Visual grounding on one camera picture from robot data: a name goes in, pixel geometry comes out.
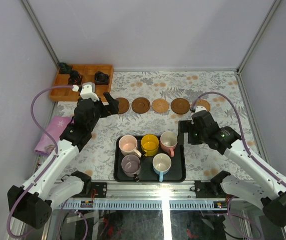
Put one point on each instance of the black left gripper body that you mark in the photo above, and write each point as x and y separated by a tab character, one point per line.
102	107

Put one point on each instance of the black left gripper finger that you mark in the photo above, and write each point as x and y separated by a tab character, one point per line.
113	105
106	113

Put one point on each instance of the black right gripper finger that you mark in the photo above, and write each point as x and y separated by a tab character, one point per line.
181	138
185	126

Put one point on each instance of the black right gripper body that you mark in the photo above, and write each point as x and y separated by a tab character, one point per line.
196	137

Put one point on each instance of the brown wooden coaster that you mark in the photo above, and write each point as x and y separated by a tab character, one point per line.
180	106
123	105
140	105

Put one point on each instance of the pink mug cream inside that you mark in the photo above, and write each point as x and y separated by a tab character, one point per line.
168	142

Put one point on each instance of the blue mug cream inside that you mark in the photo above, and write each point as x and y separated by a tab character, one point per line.
161	165

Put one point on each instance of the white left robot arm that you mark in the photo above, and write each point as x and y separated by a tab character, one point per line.
34	201

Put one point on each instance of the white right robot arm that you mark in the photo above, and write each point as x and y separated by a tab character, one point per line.
268	192

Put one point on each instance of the yellow glass cup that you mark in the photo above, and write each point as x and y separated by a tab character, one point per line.
149	145

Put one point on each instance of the dark rolled fabric bundle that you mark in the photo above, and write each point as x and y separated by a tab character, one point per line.
75	78
64	68
101	78

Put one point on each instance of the black serving tray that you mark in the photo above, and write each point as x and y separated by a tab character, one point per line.
176	174

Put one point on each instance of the light pink mug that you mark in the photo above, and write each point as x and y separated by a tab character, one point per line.
128	145

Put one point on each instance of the purple patterned cloth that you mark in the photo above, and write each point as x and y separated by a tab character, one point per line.
55	128

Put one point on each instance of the mauve mug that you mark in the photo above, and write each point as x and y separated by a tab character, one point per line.
131	166

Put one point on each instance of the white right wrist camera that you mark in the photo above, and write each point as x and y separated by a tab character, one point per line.
198	108

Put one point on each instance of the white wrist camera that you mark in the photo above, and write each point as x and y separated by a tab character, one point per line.
86	91
198	108

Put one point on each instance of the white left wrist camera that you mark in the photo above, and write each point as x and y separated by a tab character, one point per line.
86	91

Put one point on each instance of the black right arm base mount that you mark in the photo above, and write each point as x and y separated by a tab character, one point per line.
209	189

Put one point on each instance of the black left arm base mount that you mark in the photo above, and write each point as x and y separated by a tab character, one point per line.
95	190

